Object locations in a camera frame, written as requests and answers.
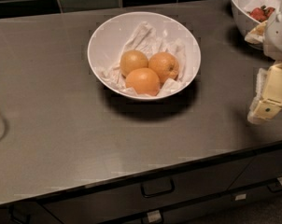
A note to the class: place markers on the orange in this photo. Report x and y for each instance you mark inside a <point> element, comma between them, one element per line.
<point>131,60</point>
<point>143,81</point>
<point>165,65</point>

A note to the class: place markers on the white drawer label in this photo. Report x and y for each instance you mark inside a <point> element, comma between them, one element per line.
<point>240,197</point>

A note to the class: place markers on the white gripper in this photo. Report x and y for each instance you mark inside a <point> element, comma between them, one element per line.
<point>279,36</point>

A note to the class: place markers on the lower drawer label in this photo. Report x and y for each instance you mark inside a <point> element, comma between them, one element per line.
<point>154,217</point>

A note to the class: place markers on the right drawer handle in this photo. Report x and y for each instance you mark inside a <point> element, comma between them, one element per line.
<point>275,187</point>

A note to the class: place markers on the black drawer handle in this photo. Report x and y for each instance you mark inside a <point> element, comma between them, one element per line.
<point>157,187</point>

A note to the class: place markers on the dark upper cabinet drawer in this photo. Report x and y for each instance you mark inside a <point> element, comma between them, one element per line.
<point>125,201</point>

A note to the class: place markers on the white bowl with strawberries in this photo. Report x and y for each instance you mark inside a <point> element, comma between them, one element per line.
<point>241,8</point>

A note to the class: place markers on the white ceramic bowl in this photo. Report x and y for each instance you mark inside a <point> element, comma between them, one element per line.
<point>107,42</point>

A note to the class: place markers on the strawberries in bowl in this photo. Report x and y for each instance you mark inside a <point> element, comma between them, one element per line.
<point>262,13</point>

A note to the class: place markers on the white crumpled paper towel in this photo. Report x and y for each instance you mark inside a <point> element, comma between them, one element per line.
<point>144,38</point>

